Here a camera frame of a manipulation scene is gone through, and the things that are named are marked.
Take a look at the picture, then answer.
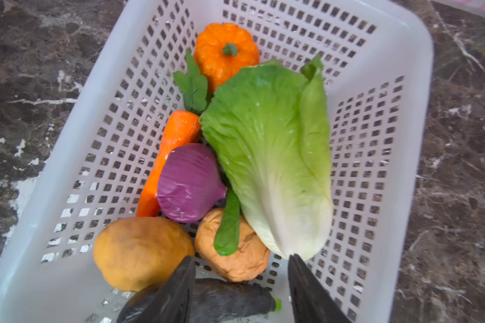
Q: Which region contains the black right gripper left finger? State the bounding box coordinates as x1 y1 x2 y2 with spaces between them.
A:
147 257 195 322

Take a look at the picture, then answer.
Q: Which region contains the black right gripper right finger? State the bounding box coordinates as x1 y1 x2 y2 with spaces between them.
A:
288 254 350 323

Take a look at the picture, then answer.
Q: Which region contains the dark toy eggplant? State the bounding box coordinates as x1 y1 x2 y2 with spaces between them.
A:
117 279 282 322

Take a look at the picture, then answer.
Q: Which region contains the purple toy onion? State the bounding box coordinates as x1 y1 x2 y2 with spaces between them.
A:
157 143 228 223

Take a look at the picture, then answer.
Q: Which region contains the orange toy carrot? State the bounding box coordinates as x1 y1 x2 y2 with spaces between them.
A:
135 49 210 218

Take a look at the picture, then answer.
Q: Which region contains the yellow toy potato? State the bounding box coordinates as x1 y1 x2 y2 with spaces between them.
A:
93 217 195 292

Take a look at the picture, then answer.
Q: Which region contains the brown toy bread roll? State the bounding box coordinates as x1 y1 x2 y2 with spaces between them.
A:
195 208 271 282

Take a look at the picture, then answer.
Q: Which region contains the green toy bean pod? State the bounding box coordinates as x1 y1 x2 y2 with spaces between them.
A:
214 187 241 257

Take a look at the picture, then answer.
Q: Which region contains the green toy lettuce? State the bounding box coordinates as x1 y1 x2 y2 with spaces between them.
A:
200 57 333 260

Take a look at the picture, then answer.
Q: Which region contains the white perforated plastic basket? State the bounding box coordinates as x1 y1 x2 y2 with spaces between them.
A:
0 1 433 322

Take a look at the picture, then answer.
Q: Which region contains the orange toy pumpkin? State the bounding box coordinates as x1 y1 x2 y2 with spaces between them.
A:
193 23 260 93

